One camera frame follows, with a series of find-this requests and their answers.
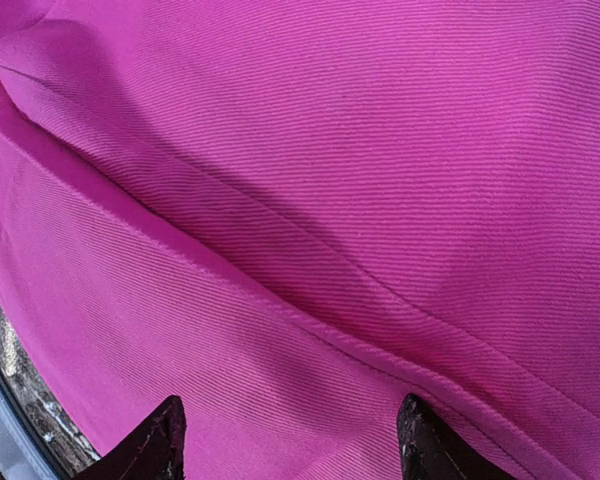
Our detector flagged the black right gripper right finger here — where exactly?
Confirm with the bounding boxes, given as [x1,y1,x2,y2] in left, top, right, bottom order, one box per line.
[397,394,513,480]

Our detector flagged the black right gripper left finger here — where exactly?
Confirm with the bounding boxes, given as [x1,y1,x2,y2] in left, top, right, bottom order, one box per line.
[74,395,186,480]

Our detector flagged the pink trousers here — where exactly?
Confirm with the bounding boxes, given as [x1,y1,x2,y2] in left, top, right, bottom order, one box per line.
[0,1,600,479]

